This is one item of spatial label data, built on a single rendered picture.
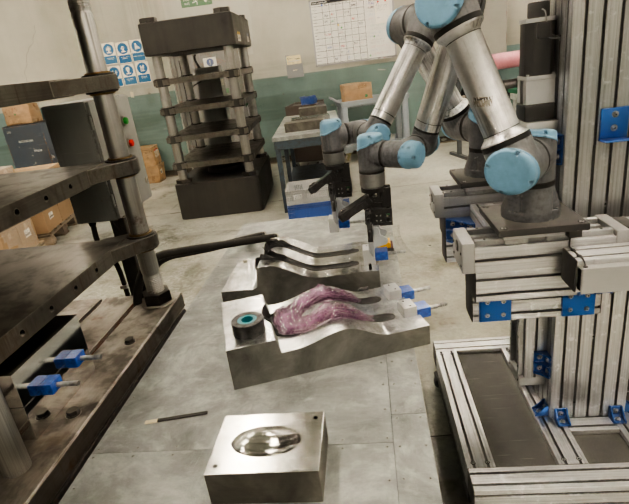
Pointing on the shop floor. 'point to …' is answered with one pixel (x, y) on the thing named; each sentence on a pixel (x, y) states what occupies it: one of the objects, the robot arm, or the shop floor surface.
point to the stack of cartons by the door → (153, 163)
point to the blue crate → (310, 210)
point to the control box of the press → (73, 143)
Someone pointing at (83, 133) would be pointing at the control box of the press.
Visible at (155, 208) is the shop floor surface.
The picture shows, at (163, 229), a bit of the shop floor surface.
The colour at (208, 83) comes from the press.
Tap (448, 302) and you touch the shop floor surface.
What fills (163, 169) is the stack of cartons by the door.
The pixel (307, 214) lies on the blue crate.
